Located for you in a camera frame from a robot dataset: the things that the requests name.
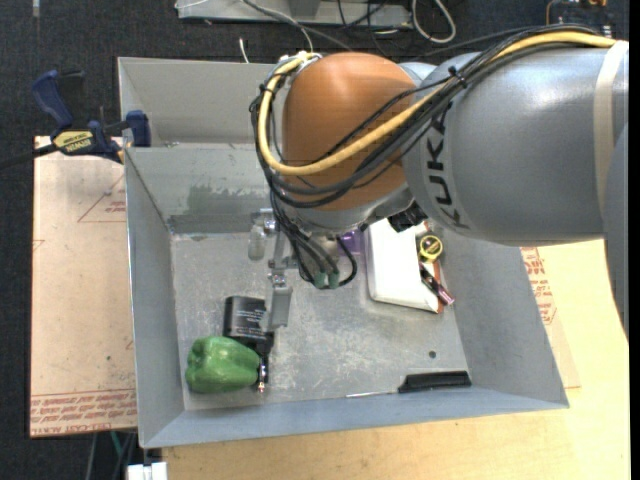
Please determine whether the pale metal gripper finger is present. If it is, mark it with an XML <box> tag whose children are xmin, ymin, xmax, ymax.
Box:
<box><xmin>267</xmin><ymin>271</ymin><xmax>295</xmax><ymax>331</ymax></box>
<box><xmin>247</xmin><ymin>220</ymin><xmax>279</xmax><ymax>263</ymax></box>

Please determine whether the purple object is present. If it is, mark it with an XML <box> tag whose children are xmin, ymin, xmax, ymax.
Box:
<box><xmin>336</xmin><ymin>227</ymin><xmax>370</xmax><ymax>260</ymax></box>

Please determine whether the black box with white print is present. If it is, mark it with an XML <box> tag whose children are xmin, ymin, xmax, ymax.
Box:
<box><xmin>221</xmin><ymin>295</ymin><xmax>277</xmax><ymax>395</ymax></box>

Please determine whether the white flat box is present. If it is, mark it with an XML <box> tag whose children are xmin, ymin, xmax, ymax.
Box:
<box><xmin>366</xmin><ymin>217</ymin><xmax>444</xmax><ymax>314</ymax></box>

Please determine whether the grey metal bin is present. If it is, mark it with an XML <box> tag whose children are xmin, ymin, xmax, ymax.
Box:
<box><xmin>117</xmin><ymin>56</ymin><xmax>571</xmax><ymax>450</ymax></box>

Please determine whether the green toy bell pepper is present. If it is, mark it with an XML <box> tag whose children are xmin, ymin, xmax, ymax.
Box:
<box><xmin>184</xmin><ymin>335</ymin><xmax>264</xmax><ymax>396</ymax></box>

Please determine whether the pink and black tool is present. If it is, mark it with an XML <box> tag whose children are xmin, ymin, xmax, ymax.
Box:
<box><xmin>418</xmin><ymin>260</ymin><xmax>457</xmax><ymax>306</ymax></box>

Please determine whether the black flat block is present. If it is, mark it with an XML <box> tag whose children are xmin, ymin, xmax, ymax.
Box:
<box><xmin>397</xmin><ymin>370</ymin><xmax>473</xmax><ymax>395</ymax></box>

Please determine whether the brown cardboard board, red print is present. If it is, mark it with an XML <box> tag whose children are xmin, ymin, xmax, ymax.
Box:
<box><xmin>29</xmin><ymin>135</ymin><xmax>582</xmax><ymax>439</ymax></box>

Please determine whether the black cylinder on white bracket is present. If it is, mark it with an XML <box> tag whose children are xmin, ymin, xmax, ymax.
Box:
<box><xmin>387</xmin><ymin>202</ymin><xmax>429</xmax><ymax>235</ymax></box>

